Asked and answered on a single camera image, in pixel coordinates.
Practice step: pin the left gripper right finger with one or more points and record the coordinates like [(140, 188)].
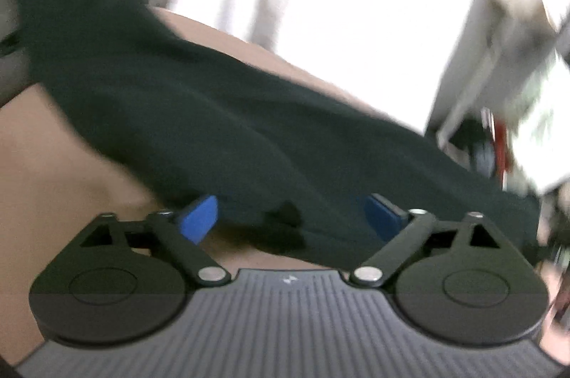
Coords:
[(384, 217)]

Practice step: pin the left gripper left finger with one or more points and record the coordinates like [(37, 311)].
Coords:
[(196, 220)]

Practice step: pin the black garment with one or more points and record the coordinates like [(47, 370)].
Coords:
[(291, 168)]

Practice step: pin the dark brown folded cloth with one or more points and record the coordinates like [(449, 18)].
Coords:
[(14, 71)]

